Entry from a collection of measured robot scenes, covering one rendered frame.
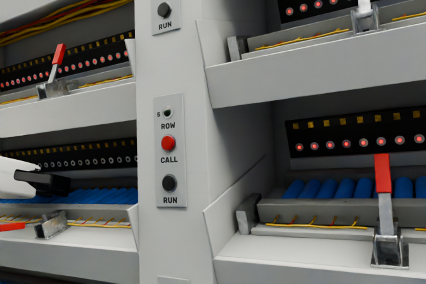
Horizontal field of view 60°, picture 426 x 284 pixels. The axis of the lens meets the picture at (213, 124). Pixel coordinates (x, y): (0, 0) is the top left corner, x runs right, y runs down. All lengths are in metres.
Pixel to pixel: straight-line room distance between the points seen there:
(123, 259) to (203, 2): 0.30
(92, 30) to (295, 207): 0.59
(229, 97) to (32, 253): 0.36
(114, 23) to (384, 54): 0.57
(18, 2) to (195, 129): 0.40
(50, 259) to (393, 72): 0.47
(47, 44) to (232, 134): 0.61
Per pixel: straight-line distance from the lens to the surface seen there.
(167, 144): 0.40
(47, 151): 0.82
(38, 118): 0.59
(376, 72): 0.34
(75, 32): 0.88
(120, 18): 0.79
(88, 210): 0.56
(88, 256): 0.50
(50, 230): 0.57
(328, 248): 0.37
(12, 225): 0.54
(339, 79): 0.35
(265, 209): 0.42
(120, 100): 0.47
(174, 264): 0.41
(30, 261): 0.61
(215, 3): 0.45
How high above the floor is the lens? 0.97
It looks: 7 degrees up
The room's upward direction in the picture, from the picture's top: 3 degrees counter-clockwise
